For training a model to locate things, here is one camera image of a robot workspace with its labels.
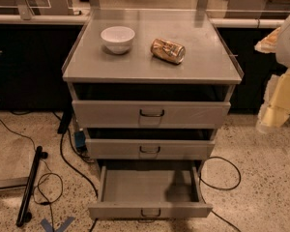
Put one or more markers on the padded gripper body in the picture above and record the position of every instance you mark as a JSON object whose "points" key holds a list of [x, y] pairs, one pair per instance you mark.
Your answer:
{"points": [[289, 43]]}

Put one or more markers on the grey bottom drawer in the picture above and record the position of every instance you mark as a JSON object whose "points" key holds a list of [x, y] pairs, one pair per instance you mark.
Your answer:
{"points": [[149, 190]]}

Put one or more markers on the grey drawer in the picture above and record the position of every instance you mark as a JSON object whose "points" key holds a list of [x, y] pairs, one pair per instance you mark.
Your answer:
{"points": [[149, 190], [141, 149], [151, 114]]}

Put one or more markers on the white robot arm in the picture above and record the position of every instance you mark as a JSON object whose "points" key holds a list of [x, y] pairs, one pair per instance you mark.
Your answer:
{"points": [[275, 110]]}

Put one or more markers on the grey metal drawer cabinet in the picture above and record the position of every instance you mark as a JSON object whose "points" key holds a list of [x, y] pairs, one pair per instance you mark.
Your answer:
{"points": [[151, 84]]}

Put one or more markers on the grey middle drawer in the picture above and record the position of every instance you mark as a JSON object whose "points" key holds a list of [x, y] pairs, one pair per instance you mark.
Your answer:
{"points": [[141, 149]]}

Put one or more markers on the grey top drawer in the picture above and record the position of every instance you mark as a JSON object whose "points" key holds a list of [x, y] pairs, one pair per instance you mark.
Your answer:
{"points": [[151, 114]]}

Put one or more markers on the crushed gold soda can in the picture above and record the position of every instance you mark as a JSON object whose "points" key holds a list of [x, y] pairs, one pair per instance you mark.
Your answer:
{"points": [[168, 51]]}

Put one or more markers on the white ceramic bowl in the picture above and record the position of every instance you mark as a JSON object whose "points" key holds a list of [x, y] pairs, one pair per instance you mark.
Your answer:
{"points": [[118, 39]]}

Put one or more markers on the blue power box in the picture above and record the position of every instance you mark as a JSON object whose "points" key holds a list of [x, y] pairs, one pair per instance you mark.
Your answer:
{"points": [[79, 140]]}

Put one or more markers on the black stand leg with wheels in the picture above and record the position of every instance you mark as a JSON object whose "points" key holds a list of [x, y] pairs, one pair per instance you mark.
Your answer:
{"points": [[23, 211]]}

